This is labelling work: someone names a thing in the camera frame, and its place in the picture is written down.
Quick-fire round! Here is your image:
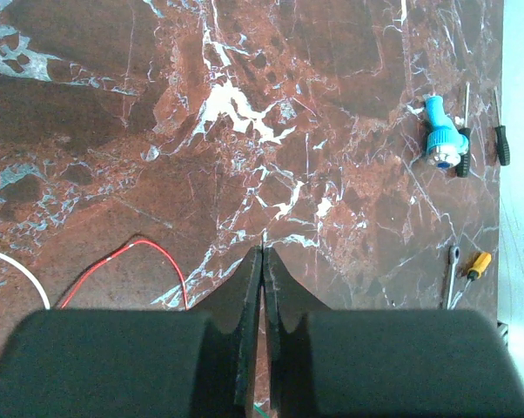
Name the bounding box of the yellow handled tool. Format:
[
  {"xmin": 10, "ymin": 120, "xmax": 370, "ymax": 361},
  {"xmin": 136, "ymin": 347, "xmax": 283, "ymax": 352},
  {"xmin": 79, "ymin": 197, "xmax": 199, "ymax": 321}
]
[{"xmin": 448, "ymin": 252, "xmax": 492, "ymax": 309}]

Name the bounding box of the blue plastic connector tool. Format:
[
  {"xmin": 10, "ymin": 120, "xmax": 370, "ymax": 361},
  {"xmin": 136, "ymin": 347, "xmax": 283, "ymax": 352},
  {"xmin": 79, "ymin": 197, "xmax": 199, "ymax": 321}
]
[{"xmin": 425, "ymin": 95, "xmax": 466, "ymax": 169}]

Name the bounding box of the red wire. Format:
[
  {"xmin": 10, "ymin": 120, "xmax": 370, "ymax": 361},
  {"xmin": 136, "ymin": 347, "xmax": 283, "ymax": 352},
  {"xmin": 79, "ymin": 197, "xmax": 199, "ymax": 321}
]
[{"xmin": 60, "ymin": 239, "xmax": 189, "ymax": 311}]

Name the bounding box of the white wire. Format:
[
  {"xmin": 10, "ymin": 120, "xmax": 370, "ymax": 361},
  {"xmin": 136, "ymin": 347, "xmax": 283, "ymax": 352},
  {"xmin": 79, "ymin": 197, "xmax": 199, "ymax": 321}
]
[{"xmin": 0, "ymin": 247, "xmax": 52, "ymax": 310}]

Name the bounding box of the silver wrench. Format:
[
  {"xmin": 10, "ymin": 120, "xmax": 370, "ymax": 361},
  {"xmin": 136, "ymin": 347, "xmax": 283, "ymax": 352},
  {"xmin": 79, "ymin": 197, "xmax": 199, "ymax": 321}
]
[{"xmin": 443, "ymin": 246, "xmax": 460, "ymax": 309}]

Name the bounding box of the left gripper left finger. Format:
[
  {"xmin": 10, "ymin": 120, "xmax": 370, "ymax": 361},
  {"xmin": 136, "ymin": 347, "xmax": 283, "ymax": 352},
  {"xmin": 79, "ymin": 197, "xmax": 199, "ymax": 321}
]
[{"xmin": 0, "ymin": 246, "xmax": 262, "ymax": 417}]

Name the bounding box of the small black screwdriver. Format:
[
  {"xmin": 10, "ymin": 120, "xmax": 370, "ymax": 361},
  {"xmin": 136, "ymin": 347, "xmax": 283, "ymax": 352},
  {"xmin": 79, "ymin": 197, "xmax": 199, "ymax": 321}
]
[{"xmin": 455, "ymin": 82, "xmax": 471, "ymax": 178}]

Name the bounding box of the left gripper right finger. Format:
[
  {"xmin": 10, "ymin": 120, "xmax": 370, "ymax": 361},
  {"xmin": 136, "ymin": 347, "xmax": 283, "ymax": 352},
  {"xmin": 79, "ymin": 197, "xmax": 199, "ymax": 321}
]
[{"xmin": 262, "ymin": 248, "xmax": 524, "ymax": 417}]

